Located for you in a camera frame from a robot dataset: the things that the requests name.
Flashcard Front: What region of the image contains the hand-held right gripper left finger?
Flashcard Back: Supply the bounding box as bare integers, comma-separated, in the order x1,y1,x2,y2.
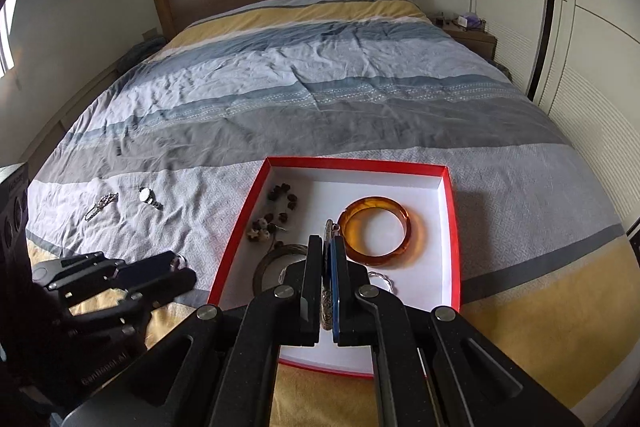
60,234,326,427

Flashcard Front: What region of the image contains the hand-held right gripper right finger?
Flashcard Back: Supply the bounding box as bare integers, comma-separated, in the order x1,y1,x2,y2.
330,237,586,427

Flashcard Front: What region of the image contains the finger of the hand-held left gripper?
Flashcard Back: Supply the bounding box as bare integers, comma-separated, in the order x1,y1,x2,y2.
64,267,197,314
32,250,184,294

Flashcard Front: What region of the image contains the large engraved silver bangle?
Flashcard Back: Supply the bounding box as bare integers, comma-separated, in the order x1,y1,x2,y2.
321,218,344,331

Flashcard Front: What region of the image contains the twisted silver bracelet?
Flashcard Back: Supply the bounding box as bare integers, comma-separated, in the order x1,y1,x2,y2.
367,270,396,293

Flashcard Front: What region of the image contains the dark brown bangle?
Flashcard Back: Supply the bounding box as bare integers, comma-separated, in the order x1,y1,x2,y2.
252,244,310,296

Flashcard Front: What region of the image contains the dark bead bracelet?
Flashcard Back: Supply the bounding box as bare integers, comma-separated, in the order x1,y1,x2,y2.
246,180,301,244

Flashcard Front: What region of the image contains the orange amber bangle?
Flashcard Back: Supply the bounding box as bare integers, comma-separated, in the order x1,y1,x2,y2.
337,195,426,267

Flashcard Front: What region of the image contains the red jewelry box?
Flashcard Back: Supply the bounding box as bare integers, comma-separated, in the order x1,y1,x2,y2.
206,156,463,380

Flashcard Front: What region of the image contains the grey cloth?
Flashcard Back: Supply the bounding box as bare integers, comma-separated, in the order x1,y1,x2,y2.
117,36,169,74

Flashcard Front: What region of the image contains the window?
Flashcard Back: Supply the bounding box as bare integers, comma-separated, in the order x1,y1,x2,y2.
0,0,27,78

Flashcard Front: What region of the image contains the wooden nightstand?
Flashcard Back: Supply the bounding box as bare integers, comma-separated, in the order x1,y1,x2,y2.
440,27,499,60

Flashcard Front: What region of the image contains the white wardrobe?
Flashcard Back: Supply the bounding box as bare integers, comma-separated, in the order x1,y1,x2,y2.
467,0,640,235

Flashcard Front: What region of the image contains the pink silver chain bracelet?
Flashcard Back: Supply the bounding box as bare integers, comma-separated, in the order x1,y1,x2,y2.
84,190,120,222

